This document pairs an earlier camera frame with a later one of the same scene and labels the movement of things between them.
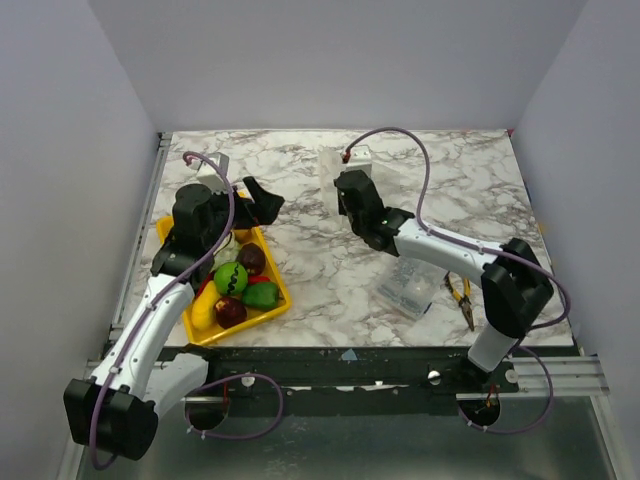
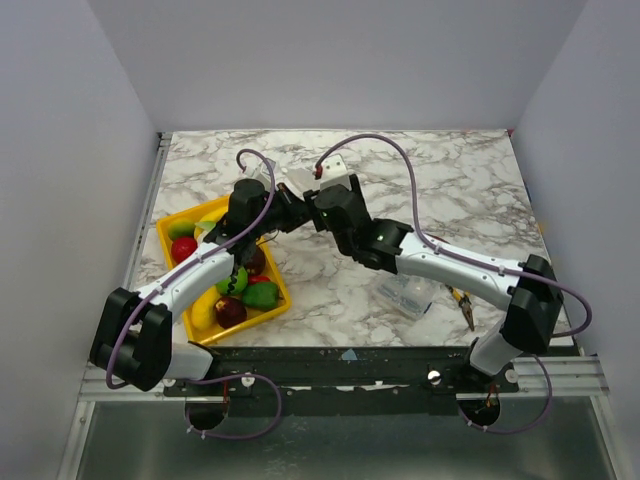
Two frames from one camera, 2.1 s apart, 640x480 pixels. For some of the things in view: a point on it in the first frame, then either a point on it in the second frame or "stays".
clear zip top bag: [330, 165] -> [301, 181]
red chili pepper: [252, 280] stays
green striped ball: [230, 278] stays
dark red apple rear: [253, 258] stays
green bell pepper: [263, 296] stays
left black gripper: [263, 206] -> [297, 210]
